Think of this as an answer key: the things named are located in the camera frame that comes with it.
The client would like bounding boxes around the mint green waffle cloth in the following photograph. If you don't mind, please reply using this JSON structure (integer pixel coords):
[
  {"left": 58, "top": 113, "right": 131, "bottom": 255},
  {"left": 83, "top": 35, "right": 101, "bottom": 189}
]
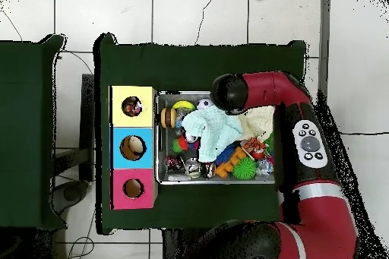
[{"left": 181, "top": 105, "right": 244, "bottom": 163}]

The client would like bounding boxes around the orange tiger plush toy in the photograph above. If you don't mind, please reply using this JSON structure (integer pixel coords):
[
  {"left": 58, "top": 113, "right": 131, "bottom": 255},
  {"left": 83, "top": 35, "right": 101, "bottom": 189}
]
[{"left": 242, "top": 137, "right": 268, "bottom": 160}]

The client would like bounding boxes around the cream waffle cloth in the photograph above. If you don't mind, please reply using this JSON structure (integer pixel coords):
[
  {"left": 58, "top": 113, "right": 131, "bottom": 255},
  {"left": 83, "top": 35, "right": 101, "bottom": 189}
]
[{"left": 239, "top": 105, "right": 276, "bottom": 143}]

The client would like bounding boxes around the clear mesh bin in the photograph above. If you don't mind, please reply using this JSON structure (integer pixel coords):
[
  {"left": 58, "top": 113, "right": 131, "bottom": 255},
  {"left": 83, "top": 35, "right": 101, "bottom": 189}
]
[{"left": 155, "top": 90, "right": 276, "bottom": 185}]

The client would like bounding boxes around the wooden box with three holes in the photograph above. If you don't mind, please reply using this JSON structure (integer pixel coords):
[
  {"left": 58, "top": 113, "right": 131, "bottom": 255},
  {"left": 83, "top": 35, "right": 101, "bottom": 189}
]
[{"left": 109, "top": 84, "right": 158, "bottom": 210}]

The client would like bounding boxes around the yellow banana toy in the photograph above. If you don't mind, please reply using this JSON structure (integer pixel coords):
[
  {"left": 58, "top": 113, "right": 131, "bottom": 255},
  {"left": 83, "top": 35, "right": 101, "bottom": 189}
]
[{"left": 172, "top": 100, "right": 196, "bottom": 112}]

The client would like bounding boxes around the wooden yo-yo toy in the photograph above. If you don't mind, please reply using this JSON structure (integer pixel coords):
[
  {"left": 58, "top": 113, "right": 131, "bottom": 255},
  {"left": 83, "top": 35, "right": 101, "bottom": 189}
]
[{"left": 160, "top": 107, "right": 178, "bottom": 129}]

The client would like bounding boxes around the orange plastic block toy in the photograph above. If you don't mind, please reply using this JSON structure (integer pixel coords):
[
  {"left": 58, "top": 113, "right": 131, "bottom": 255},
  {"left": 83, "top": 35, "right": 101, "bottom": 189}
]
[{"left": 214, "top": 147, "right": 247, "bottom": 179}]

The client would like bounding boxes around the dark green table cloth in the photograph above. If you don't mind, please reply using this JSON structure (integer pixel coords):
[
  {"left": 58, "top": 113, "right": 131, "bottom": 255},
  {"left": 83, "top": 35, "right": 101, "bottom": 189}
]
[
  {"left": 0, "top": 33, "right": 68, "bottom": 232},
  {"left": 93, "top": 32, "right": 308, "bottom": 235}
]

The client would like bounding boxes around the bright green spiky ball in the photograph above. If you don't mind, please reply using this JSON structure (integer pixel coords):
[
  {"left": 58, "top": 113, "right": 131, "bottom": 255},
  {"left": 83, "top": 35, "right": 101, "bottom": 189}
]
[{"left": 232, "top": 156, "right": 258, "bottom": 180}]

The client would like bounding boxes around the black metal stand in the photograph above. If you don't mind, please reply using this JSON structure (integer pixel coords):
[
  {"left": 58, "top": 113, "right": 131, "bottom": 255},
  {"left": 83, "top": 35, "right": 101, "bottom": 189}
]
[{"left": 52, "top": 73, "right": 96, "bottom": 182}]

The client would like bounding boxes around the dark grey rounded base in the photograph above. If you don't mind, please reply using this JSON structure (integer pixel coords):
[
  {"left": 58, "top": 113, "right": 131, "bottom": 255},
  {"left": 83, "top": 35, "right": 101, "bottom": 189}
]
[{"left": 49, "top": 179, "right": 90, "bottom": 216}]

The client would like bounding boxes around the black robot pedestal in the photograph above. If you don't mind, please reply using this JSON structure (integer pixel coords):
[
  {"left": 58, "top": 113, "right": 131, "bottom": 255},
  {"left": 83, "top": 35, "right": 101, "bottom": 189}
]
[{"left": 162, "top": 229, "right": 213, "bottom": 259}]

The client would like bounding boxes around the grey floor cable duct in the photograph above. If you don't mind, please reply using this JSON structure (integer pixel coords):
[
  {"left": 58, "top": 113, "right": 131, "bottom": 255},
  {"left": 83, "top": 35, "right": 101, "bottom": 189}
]
[{"left": 315, "top": 0, "right": 331, "bottom": 99}]

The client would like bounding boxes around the long black floor cable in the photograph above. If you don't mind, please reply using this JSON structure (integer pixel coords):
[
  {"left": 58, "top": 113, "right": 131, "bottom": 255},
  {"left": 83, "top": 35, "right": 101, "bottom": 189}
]
[{"left": 340, "top": 131, "right": 389, "bottom": 137}]

